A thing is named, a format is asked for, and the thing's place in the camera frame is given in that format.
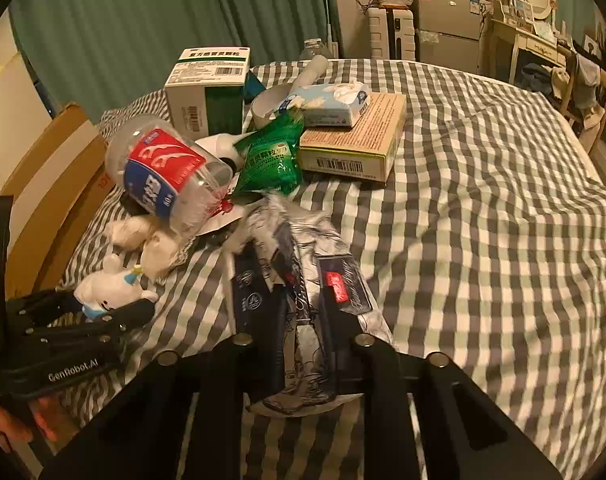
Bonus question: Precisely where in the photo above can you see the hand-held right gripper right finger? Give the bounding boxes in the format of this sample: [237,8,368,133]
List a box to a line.
[342,334,564,480]

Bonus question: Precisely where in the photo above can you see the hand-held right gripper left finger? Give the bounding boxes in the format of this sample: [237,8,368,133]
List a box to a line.
[38,334,264,480]

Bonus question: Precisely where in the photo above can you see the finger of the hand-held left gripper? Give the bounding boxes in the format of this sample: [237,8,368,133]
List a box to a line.
[5,287,86,330]
[13,302,156,357]

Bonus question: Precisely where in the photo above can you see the white plush toy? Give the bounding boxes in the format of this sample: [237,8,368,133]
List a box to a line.
[74,254,160,322]

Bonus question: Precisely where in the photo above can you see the brown cardboard box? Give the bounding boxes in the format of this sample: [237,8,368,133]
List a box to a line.
[0,102,108,302]

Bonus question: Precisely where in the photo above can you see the silver printed foil bag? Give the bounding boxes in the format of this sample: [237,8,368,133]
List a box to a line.
[224,195,398,417]

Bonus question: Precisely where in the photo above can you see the white green medicine box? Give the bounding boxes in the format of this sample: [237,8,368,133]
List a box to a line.
[164,47,252,137]

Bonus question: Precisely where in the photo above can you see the person's left hand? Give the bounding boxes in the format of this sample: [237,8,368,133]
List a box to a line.
[0,395,60,456]

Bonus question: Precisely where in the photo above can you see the white crumpled tissue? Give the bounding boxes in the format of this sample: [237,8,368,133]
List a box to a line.
[105,215,194,279]

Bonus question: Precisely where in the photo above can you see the white red printed wrapper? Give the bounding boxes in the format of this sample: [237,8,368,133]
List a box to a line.
[198,199,246,237]

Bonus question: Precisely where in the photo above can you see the clear bottle red blue label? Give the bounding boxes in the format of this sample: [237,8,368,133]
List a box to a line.
[105,114,234,239]

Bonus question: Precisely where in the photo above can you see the white black rounded object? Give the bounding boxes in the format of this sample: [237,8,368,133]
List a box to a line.
[198,132,246,172]

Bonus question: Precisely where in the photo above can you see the green granule sachet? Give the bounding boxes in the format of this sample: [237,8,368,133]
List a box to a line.
[232,109,304,197]

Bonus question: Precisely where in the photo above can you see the flat tan yellow box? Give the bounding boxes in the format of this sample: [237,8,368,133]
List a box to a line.
[298,92,408,184]

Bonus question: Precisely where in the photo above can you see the blue white tissue pack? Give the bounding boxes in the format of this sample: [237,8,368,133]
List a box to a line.
[287,82,372,129]

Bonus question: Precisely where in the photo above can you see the teal packet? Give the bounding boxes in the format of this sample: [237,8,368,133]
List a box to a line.
[244,71,265,104]

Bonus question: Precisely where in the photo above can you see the green curtain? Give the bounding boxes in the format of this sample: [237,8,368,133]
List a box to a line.
[8,0,342,126]

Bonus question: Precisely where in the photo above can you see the white tube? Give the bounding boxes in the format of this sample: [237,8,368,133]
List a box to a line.
[297,55,330,87]

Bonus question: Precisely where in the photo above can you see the large clear water bottle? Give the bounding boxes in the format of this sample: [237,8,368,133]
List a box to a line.
[299,38,334,62]

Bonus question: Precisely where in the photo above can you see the white suitcase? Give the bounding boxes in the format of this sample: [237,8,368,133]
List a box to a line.
[368,4,416,61]

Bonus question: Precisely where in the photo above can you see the grey mini fridge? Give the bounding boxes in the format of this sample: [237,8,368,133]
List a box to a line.
[415,0,486,79]

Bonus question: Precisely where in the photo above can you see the chair with hanging clothes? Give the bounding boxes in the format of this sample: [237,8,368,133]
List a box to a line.
[552,45,606,127]

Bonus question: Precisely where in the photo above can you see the cream dressing table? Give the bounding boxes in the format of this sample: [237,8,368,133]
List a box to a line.
[485,12,578,92]

